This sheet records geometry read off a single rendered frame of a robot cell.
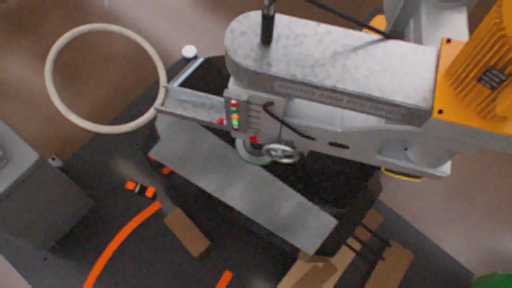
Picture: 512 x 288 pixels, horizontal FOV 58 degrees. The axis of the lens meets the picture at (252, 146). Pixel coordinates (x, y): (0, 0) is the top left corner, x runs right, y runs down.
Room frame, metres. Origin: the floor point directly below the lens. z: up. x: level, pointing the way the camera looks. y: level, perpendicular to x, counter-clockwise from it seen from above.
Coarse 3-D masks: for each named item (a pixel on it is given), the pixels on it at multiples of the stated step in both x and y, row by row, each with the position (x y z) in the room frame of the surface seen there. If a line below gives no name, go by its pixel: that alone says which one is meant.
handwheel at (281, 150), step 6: (270, 144) 0.67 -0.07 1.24; (276, 144) 0.67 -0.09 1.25; (282, 144) 0.69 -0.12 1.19; (264, 150) 0.67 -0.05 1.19; (276, 150) 0.66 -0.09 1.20; (282, 150) 0.66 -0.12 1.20; (288, 150) 0.65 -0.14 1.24; (294, 150) 0.65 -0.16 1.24; (270, 156) 0.66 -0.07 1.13; (276, 156) 0.65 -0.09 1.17; (282, 156) 0.64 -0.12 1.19
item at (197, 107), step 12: (168, 84) 0.98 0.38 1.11; (168, 96) 0.95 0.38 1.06; (180, 96) 0.95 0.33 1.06; (192, 96) 0.95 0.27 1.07; (204, 96) 0.94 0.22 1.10; (216, 96) 0.94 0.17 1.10; (156, 108) 0.87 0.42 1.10; (168, 108) 0.89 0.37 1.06; (180, 108) 0.89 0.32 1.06; (192, 108) 0.90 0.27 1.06; (204, 108) 0.90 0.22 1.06; (216, 108) 0.90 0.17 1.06; (192, 120) 0.84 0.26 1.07; (204, 120) 0.82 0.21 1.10; (216, 120) 0.85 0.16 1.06; (300, 156) 0.70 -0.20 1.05
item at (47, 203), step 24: (0, 120) 0.89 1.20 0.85; (0, 144) 0.77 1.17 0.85; (24, 144) 0.77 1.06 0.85; (0, 168) 0.65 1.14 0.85; (24, 168) 0.66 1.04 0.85; (48, 168) 0.70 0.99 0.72; (0, 192) 0.54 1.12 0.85; (24, 192) 0.58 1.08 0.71; (48, 192) 0.63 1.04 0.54; (72, 192) 0.69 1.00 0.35; (0, 216) 0.46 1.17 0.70; (24, 216) 0.50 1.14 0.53; (48, 216) 0.55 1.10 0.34; (72, 216) 0.61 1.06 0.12; (24, 240) 0.42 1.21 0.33; (48, 240) 0.46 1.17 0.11
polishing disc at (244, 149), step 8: (240, 144) 0.82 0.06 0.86; (248, 144) 0.82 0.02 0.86; (280, 144) 0.83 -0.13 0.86; (240, 152) 0.78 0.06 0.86; (248, 152) 0.78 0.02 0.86; (256, 152) 0.78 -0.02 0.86; (272, 152) 0.79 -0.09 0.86; (248, 160) 0.74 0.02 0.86; (256, 160) 0.74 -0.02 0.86; (264, 160) 0.75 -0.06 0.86
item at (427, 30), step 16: (384, 0) 1.37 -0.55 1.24; (400, 0) 1.27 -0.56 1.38; (416, 0) 1.22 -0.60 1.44; (432, 0) 1.20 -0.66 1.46; (448, 0) 1.20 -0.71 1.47; (464, 0) 1.20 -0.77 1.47; (400, 16) 1.24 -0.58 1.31; (416, 16) 1.17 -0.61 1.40; (432, 16) 1.13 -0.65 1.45; (448, 16) 1.14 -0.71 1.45; (464, 16) 1.14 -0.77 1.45; (400, 32) 1.22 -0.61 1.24; (416, 32) 1.10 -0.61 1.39; (432, 32) 1.06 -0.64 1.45; (448, 32) 1.06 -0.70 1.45; (464, 32) 1.07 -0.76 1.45
